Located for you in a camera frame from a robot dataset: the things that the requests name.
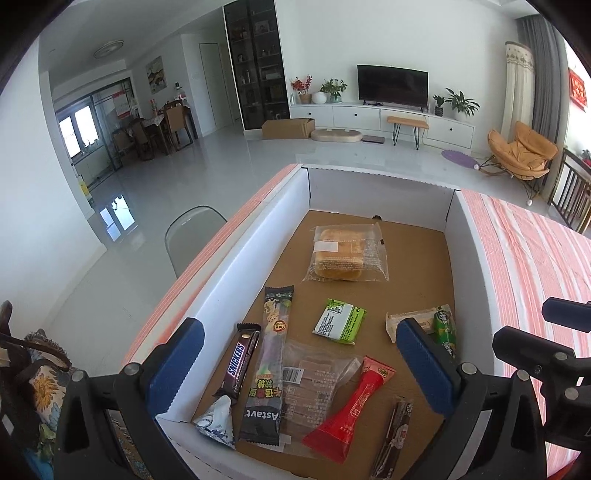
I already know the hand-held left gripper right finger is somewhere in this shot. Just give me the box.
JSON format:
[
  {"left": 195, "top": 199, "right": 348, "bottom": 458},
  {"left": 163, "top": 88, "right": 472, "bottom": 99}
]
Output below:
[{"left": 396, "top": 318, "right": 548, "bottom": 480}]

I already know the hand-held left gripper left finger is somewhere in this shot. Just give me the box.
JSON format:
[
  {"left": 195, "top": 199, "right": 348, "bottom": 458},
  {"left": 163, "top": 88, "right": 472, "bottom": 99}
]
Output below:
[{"left": 54, "top": 318, "right": 206, "bottom": 480}]

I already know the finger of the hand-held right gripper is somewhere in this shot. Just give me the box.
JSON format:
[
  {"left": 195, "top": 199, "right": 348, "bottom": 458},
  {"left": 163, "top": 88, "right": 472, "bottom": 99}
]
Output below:
[
  {"left": 492, "top": 325, "right": 591, "bottom": 411},
  {"left": 542, "top": 298, "right": 591, "bottom": 332}
]

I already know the green cucumber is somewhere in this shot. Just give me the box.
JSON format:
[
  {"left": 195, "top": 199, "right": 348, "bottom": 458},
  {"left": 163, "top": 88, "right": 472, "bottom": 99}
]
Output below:
[{"left": 431, "top": 305, "right": 458, "bottom": 359}]

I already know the pale cake packet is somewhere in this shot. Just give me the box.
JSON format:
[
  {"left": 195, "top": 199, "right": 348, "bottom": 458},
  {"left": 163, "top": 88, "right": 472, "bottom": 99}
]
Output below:
[{"left": 385, "top": 308, "right": 439, "bottom": 343}]

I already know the brown chocolate bar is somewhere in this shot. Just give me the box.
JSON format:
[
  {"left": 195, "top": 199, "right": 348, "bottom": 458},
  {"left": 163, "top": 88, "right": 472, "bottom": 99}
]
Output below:
[{"left": 213, "top": 323, "right": 262, "bottom": 401}]

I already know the white and blue snack packet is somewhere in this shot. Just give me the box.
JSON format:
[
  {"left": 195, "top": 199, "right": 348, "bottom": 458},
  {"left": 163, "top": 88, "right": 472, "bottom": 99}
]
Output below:
[{"left": 191, "top": 394, "right": 237, "bottom": 449}]

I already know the thin dark stick packet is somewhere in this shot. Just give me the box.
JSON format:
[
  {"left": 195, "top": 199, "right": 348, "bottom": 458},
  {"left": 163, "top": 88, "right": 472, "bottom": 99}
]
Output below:
[{"left": 369, "top": 399, "right": 414, "bottom": 480}]

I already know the red snack packet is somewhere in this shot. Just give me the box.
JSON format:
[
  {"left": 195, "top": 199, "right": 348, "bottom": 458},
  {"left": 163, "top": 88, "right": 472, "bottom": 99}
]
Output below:
[{"left": 301, "top": 355, "right": 397, "bottom": 464}]

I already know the long dark striped packet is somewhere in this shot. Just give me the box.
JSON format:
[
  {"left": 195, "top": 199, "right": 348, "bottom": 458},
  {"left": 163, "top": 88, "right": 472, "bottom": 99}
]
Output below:
[{"left": 238, "top": 285, "right": 295, "bottom": 446}]

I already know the green snack packet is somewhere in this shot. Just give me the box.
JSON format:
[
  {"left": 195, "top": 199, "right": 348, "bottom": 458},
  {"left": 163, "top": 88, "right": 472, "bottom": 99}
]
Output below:
[{"left": 312, "top": 298, "right": 368, "bottom": 345}]

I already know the clear biscuit packet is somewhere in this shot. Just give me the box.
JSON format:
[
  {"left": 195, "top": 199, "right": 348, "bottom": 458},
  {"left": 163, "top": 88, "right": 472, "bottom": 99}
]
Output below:
[{"left": 279, "top": 339, "right": 362, "bottom": 446}]

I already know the bread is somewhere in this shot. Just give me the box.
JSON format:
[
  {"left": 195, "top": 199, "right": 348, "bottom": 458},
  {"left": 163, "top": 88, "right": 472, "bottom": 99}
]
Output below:
[{"left": 302, "top": 222, "right": 389, "bottom": 283}]

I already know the white cardboard box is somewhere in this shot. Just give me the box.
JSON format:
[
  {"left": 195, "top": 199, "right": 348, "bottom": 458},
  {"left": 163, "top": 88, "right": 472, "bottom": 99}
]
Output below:
[{"left": 154, "top": 162, "right": 504, "bottom": 480}]

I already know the orange striped tablecloth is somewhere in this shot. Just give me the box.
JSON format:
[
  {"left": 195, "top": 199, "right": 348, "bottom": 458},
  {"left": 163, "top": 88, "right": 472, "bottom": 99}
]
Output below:
[{"left": 122, "top": 162, "right": 591, "bottom": 480}]

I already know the wooden railing bench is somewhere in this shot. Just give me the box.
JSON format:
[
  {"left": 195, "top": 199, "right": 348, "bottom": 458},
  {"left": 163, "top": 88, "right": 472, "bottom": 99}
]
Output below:
[{"left": 547, "top": 147, "right": 591, "bottom": 232}]

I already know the floral cushion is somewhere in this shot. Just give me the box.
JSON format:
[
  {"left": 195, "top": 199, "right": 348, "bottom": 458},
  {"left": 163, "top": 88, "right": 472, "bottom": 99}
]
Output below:
[{"left": 23, "top": 360, "right": 70, "bottom": 462}]

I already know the orange lounge chair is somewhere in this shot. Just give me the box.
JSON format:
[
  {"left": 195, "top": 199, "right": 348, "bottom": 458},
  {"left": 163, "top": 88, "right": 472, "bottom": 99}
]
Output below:
[{"left": 480, "top": 121, "right": 559, "bottom": 195}]

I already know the purple floor mat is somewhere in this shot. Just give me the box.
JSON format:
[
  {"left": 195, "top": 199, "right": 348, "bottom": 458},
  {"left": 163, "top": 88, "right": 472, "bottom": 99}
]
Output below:
[{"left": 441, "top": 148, "right": 478, "bottom": 169}]

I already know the covered standing air conditioner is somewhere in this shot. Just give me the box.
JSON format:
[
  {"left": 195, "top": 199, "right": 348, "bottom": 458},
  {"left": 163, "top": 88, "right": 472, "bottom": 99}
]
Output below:
[{"left": 501, "top": 41, "right": 536, "bottom": 139}]

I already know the large potted plant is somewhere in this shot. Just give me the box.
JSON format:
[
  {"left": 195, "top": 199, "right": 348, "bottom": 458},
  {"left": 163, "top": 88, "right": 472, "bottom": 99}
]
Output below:
[{"left": 444, "top": 88, "right": 481, "bottom": 121}]

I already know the wooden dining chair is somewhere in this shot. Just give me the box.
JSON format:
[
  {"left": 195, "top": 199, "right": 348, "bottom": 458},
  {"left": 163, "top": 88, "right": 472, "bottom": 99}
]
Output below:
[{"left": 164, "top": 105, "right": 194, "bottom": 151}]

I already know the wooden dining table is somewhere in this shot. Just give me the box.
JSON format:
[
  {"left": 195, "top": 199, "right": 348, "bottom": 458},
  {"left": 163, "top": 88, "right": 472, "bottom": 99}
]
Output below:
[{"left": 131, "top": 115, "right": 199, "bottom": 155}]

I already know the glass sliding door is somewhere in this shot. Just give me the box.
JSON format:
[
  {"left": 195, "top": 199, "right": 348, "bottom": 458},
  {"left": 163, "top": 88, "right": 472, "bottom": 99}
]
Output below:
[{"left": 54, "top": 78, "right": 139, "bottom": 195}]

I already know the small wooden bench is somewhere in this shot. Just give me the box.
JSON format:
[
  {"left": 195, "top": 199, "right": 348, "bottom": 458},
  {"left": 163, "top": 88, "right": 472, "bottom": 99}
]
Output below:
[{"left": 387, "top": 115, "right": 430, "bottom": 149}]

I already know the grey curtain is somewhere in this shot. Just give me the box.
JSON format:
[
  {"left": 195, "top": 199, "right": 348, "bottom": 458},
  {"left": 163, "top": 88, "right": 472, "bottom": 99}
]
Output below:
[{"left": 515, "top": 14, "right": 571, "bottom": 148}]

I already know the beige oval cushion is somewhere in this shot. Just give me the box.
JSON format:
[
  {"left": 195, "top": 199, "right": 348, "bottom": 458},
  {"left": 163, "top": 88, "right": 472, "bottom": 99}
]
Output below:
[{"left": 310, "top": 128, "right": 362, "bottom": 145}]

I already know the brown cardboard box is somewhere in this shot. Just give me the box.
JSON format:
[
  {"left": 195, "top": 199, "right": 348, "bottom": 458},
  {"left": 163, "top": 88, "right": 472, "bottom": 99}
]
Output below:
[{"left": 261, "top": 117, "right": 316, "bottom": 140}]

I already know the white television cabinet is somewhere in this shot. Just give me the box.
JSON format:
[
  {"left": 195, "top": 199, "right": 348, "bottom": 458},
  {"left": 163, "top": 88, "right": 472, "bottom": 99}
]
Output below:
[{"left": 288, "top": 100, "right": 475, "bottom": 149}]

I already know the white interior door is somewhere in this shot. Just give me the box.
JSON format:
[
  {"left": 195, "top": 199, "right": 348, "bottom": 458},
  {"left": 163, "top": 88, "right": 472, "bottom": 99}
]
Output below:
[{"left": 198, "top": 42, "right": 222, "bottom": 134}]

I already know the black television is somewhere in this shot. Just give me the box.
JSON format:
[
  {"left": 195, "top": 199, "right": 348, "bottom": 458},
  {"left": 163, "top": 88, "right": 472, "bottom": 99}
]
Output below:
[{"left": 356, "top": 65, "right": 429, "bottom": 114}]

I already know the green plant in vase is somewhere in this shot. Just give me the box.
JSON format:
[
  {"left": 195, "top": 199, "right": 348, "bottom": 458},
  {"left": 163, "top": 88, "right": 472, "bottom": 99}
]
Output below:
[{"left": 320, "top": 78, "right": 348, "bottom": 103}]

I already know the red flower arrangement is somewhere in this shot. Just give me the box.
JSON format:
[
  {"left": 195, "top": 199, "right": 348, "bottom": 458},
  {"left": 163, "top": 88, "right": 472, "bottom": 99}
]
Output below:
[{"left": 290, "top": 76, "right": 314, "bottom": 104}]

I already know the black display cabinet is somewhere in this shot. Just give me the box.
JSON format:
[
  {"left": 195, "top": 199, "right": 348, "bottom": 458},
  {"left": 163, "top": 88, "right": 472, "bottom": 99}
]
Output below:
[{"left": 223, "top": 0, "right": 284, "bottom": 131}]

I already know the dark wooden chair frame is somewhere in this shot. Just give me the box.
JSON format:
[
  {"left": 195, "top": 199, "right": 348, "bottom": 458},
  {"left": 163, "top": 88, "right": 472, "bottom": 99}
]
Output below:
[{"left": 0, "top": 300, "right": 70, "bottom": 370}]

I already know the red wall hanging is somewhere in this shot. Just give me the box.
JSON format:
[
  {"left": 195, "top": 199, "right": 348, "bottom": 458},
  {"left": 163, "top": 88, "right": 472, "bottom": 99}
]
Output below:
[{"left": 568, "top": 68, "right": 589, "bottom": 112}]

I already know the framed wall painting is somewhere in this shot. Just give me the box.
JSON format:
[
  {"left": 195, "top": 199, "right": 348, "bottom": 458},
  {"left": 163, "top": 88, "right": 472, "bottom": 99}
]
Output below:
[{"left": 145, "top": 56, "right": 168, "bottom": 94}]

